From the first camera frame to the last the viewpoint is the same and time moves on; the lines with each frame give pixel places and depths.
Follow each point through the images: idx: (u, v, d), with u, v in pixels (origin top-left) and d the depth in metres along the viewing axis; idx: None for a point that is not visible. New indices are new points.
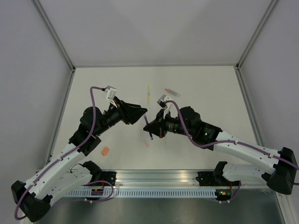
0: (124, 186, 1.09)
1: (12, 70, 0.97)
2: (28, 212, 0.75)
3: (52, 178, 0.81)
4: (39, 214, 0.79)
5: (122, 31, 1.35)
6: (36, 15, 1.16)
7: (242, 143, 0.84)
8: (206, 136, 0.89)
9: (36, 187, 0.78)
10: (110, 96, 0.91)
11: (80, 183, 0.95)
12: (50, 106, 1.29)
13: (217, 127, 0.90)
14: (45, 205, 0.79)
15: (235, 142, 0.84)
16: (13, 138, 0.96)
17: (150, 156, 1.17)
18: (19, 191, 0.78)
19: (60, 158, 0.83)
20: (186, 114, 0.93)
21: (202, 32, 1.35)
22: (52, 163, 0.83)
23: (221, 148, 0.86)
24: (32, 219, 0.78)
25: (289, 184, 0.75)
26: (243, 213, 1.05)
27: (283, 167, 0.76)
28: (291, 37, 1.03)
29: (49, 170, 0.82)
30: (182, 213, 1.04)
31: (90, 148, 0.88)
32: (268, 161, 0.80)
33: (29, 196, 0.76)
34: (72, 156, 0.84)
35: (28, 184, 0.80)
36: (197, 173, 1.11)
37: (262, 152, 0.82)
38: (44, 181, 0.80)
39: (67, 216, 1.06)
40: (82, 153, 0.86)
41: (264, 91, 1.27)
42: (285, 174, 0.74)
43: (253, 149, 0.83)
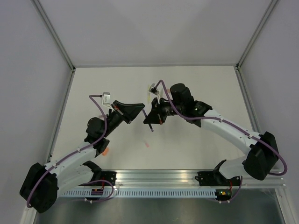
0: (124, 186, 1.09)
1: (12, 70, 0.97)
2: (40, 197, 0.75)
3: (71, 165, 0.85)
4: (46, 205, 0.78)
5: (122, 32, 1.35)
6: (36, 16, 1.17)
7: (227, 122, 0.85)
8: (195, 111, 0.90)
9: (57, 169, 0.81)
10: (105, 101, 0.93)
11: (83, 179, 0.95)
12: (50, 106, 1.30)
13: (209, 106, 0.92)
14: (54, 194, 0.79)
15: (220, 120, 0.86)
16: (13, 138, 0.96)
17: (149, 156, 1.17)
18: (37, 173, 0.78)
19: (79, 150, 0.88)
20: (174, 87, 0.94)
21: (202, 31, 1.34)
22: (71, 153, 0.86)
23: (207, 124, 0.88)
24: (39, 207, 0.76)
25: (262, 166, 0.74)
26: (243, 213, 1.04)
27: (259, 148, 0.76)
28: (291, 36, 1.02)
29: (68, 158, 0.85)
30: (182, 213, 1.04)
31: (101, 150, 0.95)
32: (246, 140, 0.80)
33: (52, 175, 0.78)
34: (88, 150, 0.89)
35: (48, 166, 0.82)
36: (197, 173, 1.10)
37: (243, 132, 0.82)
38: (64, 165, 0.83)
39: (67, 216, 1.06)
40: (94, 154, 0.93)
41: (264, 91, 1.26)
42: (260, 155, 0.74)
43: (231, 126, 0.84)
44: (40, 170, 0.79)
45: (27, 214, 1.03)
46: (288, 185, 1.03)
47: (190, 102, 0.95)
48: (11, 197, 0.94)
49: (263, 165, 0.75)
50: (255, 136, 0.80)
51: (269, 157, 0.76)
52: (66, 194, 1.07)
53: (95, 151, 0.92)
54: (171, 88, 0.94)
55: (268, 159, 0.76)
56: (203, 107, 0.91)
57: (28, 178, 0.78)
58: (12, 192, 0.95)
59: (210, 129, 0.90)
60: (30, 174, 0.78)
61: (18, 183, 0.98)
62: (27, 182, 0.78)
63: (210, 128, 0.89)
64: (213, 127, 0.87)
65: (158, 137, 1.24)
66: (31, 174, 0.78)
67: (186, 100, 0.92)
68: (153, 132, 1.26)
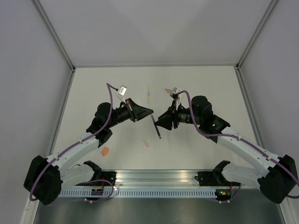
0: (124, 186, 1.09)
1: (12, 70, 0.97)
2: (44, 189, 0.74)
3: (73, 157, 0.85)
4: (50, 197, 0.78)
5: (122, 32, 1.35)
6: (36, 16, 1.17)
7: (245, 141, 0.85)
8: (213, 127, 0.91)
9: (60, 162, 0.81)
10: (121, 95, 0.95)
11: (84, 178, 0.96)
12: (50, 106, 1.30)
13: (226, 122, 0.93)
14: (58, 186, 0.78)
15: (238, 138, 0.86)
16: (12, 139, 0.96)
17: (149, 156, 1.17)
18: (39, 165, 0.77)
19: (81, 141, 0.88)
20: (197, 100, 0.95)
21: (202, 31, 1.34)
22: (73, 144, 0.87)
23: (224, 141, 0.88)
24: (43, 199, 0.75)
25: (280, 191, 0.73)
26: (243, 213, 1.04)
27: (278, 171, 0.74)
28: (292, 36, 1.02)
29: (70, 150, 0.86)
30: (182, 213, 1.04)
31: (103, 141, 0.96)
32: (264, 163, 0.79)
33: (53, 168, 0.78)
34: (91, 141, 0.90)
35: (50, 158, 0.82)
36: (197, 173, 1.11)
37: (261, 153, 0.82)
38: (66, 157, 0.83)
39: (66, 216, 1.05)
40: (97, 143, 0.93)
41: (264, 91, 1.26)
42: (278, 178, 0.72)
43: (249, 146, 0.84)
44: (42, 163, 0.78)
45: (27, 214, 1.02)
46: None
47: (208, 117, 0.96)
48: (11, 197, 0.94)
49: (281, 189, 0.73)
50: (274, 158, 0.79)
51: (289, 182, 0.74)
52: (67, 194, 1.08)
53: (98, 141, 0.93)
54: (193, 102, 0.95)
55: (287, 184, 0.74)
56: (221, 123, 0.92)
57: (31, 171, 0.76)
58: (12, 192, 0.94)
59: (227, 145, 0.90)
60: (32, 167, 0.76)
61: (18, 183, 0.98)
62: (30, 176, 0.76)
63: (226, 144, 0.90)
64: (231, 144, 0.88)
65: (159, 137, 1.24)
66: (33, 166, 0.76)
67: (206, 115, 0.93)
68: (153, 133, 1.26)
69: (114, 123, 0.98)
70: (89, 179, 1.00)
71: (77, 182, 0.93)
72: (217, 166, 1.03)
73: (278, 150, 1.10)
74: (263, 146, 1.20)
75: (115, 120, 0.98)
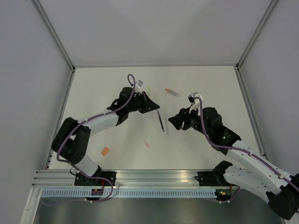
0: (124, 186, 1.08)
1: (12, 71, 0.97)
2: (73, 148, 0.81)
3: (98, 125, 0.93)
4: (76, 157, 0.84)
5: (122, 32, 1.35)
6: (36, 16, 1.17)
7: (256, 157, 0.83)
8: (224, 140, 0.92)
9: (88, 124, 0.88)
10: (138, 87, 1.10)
11: (89, 167, 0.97)
12: (50, 106, 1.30)
13: (237, 135, 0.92)
14: (84, 147, 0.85)
15: (250, 153, 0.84)
16: (12, 139, 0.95)
17: (149, 156, 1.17)
18: (70, 126, 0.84)
19: (105, 113, 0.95)
20: (207, 112, 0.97)
21: (202, 32, 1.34)
22: (97, 114, 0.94)
23: (234, 154, 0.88)
24: (71, 158, 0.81)
25: (291, 209, 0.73)
26: (241, 213, 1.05)
27: (290, 191, 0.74)
28: (291, 37, 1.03)
29: (97, 118, 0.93)
30: (182, 213, 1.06)
31: (121, 120, 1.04)
32: (276, 181, 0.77)
33: (85, 127, 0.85)
34: (113, 116, 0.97)
35: (80, 121, 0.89)
36: (197, 173, 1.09)
37: (274, 171, 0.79)
38: (94, 122, 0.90)
39: (67, 216, 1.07)
40: (116, 121, 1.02)
41: (264, 91, 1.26)
42: (289, 197, 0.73)
43: (260, 162, 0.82)
44: (73, 124, 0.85)
45: (27, 215, 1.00)
46: None
47: (218, 128, 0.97)
48: (11, 197, 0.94)
49: (291, 208, 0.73)
50: (286, 177, 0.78)
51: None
52: (67, 194, 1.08)
53: (117, 118, 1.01)
54: (203, 113, 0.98)
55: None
56: (232, 136, 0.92)
57: (62, 130, 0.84)
58: (12, 192, 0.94)
59: (237, 160, 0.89)
60: (64, 126, 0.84)
61: (18, 183, 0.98)
62: (61, 134, 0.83)
63: (237, 158, 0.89)
64: (241, 159, 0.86)
65: (159, 137, 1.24)
66: (65, 127, 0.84)
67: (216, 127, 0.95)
68: (153, 133, 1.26)
69: (131, 107, 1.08)
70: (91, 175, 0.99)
71: (82, 167, 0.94)
72: (217, 166, 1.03)
73: (278, 150, 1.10)
74: (263, 146, 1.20)
75: (132, 105, 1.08)
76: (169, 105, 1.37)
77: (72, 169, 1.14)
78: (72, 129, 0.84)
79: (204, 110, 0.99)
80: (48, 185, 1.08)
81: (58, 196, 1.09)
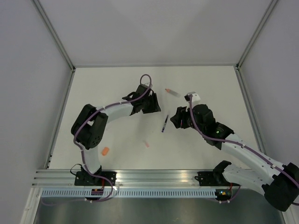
0: (124, 186, 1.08)
1: (12, 71, 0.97)
2: (90, 132, 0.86)
3: (114, 112, 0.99)
4: (93, 142, 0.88)
5: (122, 31, 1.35)
6: (36, 15, 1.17)
7: (248, 149, 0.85)
8: (217, 134, 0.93)
9: (106, 111, 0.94)
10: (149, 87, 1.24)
11: (93, 166, 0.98)
12: (50, 106, 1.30)
13: (230, 129, 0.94)
14: (101, 133, 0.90)
15: (242, 145, 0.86)
16: (12, 139, 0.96)
17: (149, 156, 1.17)
18: (89, 111, 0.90)
19: (120, 102, 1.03)
20: (198, 108, 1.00)
21: (202, 31, 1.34)
22: (114, 103, 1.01)
23: (228, 148, 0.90)
24: (88, 142, 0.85)
25: (286, 199, 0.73)
26: (242, 213, 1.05)
27: (282, 179, 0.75)
28: (291, 36, 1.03)
29: (113, 106, 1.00)
30: (182, 213, 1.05)
31: (134, 110, 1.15)
32: (269, 170, 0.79)
33: (102, 114, 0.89)
34: (128, 105, 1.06)
35: (98, 108, 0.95)
36: (196, 173, 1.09)
37: (265, 161, 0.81)
38: (111, 110, 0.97)
39: (67, 217, 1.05)
40: (130, 111, 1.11)
41: (264, 91, 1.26)
42: (281, 187, 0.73)
43: (253, 153, 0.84)
44: (92, 110, 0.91)
45: (27, 215, 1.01)
46: None
47: (211, 124, 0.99)
48: (11, 197, 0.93)
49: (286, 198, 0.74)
50: (279, 166, 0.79)
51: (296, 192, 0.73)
52: (67, 194, 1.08)
53: (131, 108, 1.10)
54: (194, 109, 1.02)
55: (294, 193, 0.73)
56: (225, 130, 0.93)
57: (81, 115, 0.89)
58: (12, 192, 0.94)
59: (231, 153, 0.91)
60: (84, 111, 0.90)
61: (17, 183, 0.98)
62: (80, 120, 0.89)
63: (231, 152, 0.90)
64: (234, 151, 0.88)
65: (159, 138, 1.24)
66: (84, 112, 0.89)
67: (208, 122, 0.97)
68: (153, 132, 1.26)
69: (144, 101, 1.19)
70: (95, 171, 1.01)
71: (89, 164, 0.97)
72: (217, 166, 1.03)
73: (278, 150, 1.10)
74: (263, 146, 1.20)
75: (145, 101, 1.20)
76: (168, 105, 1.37)
77: (72, 169, 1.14)
78: (89, 115, 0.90)
79: (195, 106, 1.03)
80: (48, 185, 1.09)
81: (58, 196, 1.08)
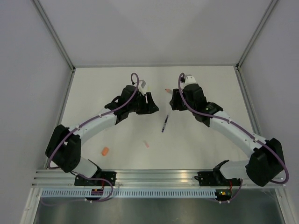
0: (124, 186, 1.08)
1: (12, 71, 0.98)
2: (64, 156, 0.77)
3: (93, 129, 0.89)
4: (71, 165, 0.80)
5: (122, 31, 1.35)
6: (35, 16, 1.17)
7: (234, 124, 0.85)
8: (206, 110, 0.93)
9: (80, 131, 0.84)
10: (141, 87, 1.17)
11: (88, 170, 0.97)
12: (50, 106, 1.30)
13: (220, 107, 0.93)
14: (78, 155, 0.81)
15: (228, 121, 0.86)
16: (12, 139, 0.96)
17: (149, 156, 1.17)
18: (61, 133, 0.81)
19: (100, 115, 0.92)
20: (189, 87, 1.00)
21: (202, 31, 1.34)
22: (93, 117, 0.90)
23: (215, 123, 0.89)
24: (64, 166, 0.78)
25: (265, 173, 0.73)
26: (242, 213, 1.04)
27: (262, 152, 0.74)
28: (292, 35, 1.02)
29: (90, 122, 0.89)
30: (182, 213, 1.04)
31: (120, 118, 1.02)
32: (251, 143, 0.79)
33: (75, 136, 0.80)
34: (110, 116, 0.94)
35: (72, 128, 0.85)
36: (197, 173, 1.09)
37: (249, 135, 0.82)
38: (87, 128, 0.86)
39: (67, 218, 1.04)
40: (115, 121, 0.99)
41: (264, 91, 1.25)
42: (263, 159, 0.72)
43: (238, 128, 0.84)
44: (64, 132, 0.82)
45: (27, 215, 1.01)
46: (288, 185, 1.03)
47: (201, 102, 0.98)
48: (10, 197, 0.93)
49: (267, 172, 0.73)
50: (260, 140, 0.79)
51: (276, 167, 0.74)
52: (67, 194, 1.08)
53: (115, 119, 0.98)
54: (185, 88, 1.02)
55: (274, 168, 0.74)
56: (214, 108, 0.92)
57: (53, 138, 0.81)
58: (11, 192, 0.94)
59: (218, 129, 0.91)
60: (55, 135, 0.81)
61: (17, 183, 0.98)
62: (52, 144, 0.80)
63: (217, 128, 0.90)
64: (221, 127, 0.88)
65: (159, 138, 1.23)
66: (55, 135, 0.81)
67: (198, 99, 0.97)
68: (153, 133, 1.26)
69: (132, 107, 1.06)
70: (91, 175, 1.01)
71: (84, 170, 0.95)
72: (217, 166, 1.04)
73: None
74: None
75: (132, 104, 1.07)
76: (168, 105, 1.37)
77: None
78: (62, 137, 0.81)
79: (187, 85, 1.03)
80: (48, 185, 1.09)
81: (58, 196, 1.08)
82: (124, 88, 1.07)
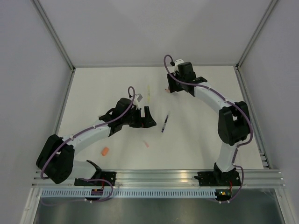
0: (124, 186, 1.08)
1: (12, 71, 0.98)
2: (56, 168, 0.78)
3: (86, 140, 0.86)
4: (61, 176, 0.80)
5: (121, 31, 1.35)
6: (35, 15, 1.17)
7: (212, 91, 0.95)
8: (193, 81, 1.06)
9: (74, 142, 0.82)
10: (138, 101, 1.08)
11: (85, 173, 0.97)
12: (50, 105, 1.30)
13: (204, 79, 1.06)
14: (70, 166, 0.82)
15: (208, 88, 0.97)
16: (12, 138, 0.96)
17: (149, 156, 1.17)
18: (54, 143, 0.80)
19: (94, 126, 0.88)
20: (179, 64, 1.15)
21: (202, 31, 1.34)
22: (87, 128, 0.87)
23: (198, 92, 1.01)
24: (55, 177, 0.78)
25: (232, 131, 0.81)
26: (242, 213, 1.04)
27: (228, 109, 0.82)
28: (292, 35, 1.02)
29: (85, 132, 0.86)
30: (182, 213, 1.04)
31: (114, 130, 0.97)
32: (221, 104, 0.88)
33: (69, 146, 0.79)
34: (103, 128, 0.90)
35: (66, 137, 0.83)
36: (196, 173, 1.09)
37: (221, 98, 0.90)
38: (81, 138, 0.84)
39: (67, 217, 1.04)
40: (109, 133, 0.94)
41: (264, 91, 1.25)
42: (228, 115, 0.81)
43: (213, 93, 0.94)
44: (57, 141, 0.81)
45: (27, 215, 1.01)
46: (288, 185, 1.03)
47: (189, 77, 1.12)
48: (10, 197, 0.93)
49: (233, 129, 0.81)
50: (231, 101, 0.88)
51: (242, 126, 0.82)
52: (67, 194, 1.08)
53: (110, 130, 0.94)
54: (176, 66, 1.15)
55: (240, 129, 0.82)
56: (200, 80, 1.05)
57: (46, 148, 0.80)
58: (11, 192, 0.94)
59: (202, 97, 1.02)
60: (48, 143, 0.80)
61: (17, 183, 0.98)
62: (44, 153, 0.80)
63: (201, 96, 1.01)
64: (202, 94, 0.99)
65: (159, 138, 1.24)
66: (48, 144, 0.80)
67: (187, 74, 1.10)
68: (153, 133, 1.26)
69: (126, 118, 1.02)
70: (90, 177, 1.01)
71: (80, 175, 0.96)
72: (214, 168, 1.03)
73: (279, 150, 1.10)
74: (263, 146, 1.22)
75: (127, 116, 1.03)
76: (168, 105, 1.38)
77: None
78: (55, 147, 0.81)
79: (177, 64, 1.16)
80: (48, 185, 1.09)
81: (58, 196, 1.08)
82: (119, 100, 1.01)
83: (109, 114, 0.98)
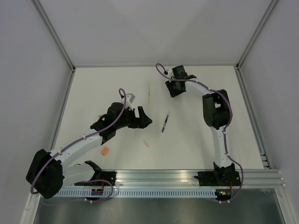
0: (124, 186, 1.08)
1: (12, 71, 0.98)
2: (46, 183, 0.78)
3: (76, 152, 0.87)
4: (52, 190, 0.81)
5: (122, 31, 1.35)
6: (35, 16, 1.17)
7: (199, 83, 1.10)
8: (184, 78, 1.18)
9: (62, 156, 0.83)
10: (130, 101, 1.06)
11: (83, 177, 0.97)
12: (50, 105, 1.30)
13: (194, 75, 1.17)
14: (60, 179, 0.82)
15: (195, 80, 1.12)
16: (12, 138, 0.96)
17: (149, 156, 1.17)
18: (42, 158, 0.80)
19: (84, 137, 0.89)
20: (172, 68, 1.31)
21: (202, 31, 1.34)
22: (76, 140, 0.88)
23: (188, 86, 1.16)
24: (45, 192, 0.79)
25: (215, 115, 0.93)
26: (242, 213, 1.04)
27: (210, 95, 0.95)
28: (291, 35, 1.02)
29: (74, 145, 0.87)
30: (182, 213, 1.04)
31: (107, 138, 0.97)
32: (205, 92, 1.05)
33: (56, 162, 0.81)
34: (95, 137, 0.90)
35: (53, 152, 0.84)
36: (197, 173, 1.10)
37: (205, 87, 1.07)
38: (69, 152, 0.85)
39: (67, 217, 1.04)
40: (101, 141, 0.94)
41: (264, 91, 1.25)
42: (209, 101, 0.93)
43: (199, 85, 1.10)
44: (45, 157, 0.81)
45: (27, 214, 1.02)
46: (288, 185, 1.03)
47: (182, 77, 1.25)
48: (10, 197, 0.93)
49: (216, 113, 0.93)
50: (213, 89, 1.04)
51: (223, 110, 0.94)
52: (67, 194, 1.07)
53: (102, 139, 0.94)
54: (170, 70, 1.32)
55: (221, 113, 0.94)
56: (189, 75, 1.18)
57: (33, 164, 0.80)
58: (11, 192, 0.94)
59: (191, 90, 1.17)
60: (36, 159, 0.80)
61: (17, 183, 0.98)
62: (33, 169, 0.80)
63: (191, 89, 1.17)
64: (192, 87, 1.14)
65: (159, 138, 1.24)
66: (36, 160, 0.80)
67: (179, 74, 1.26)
68: (153, 133, 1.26)
69: (119, 125, 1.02)
70: (89, 178, 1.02)
71: (77, 180, 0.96)
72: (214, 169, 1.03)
73: (278, 149, 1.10)
74: (263, 146, 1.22)
75: (120, 123, 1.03)
76: (168, 105, 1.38)
77: None
78: (43, 162, 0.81)
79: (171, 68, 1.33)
80: None
81: (57, 196, 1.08)
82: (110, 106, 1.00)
83: (102, 121, 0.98)
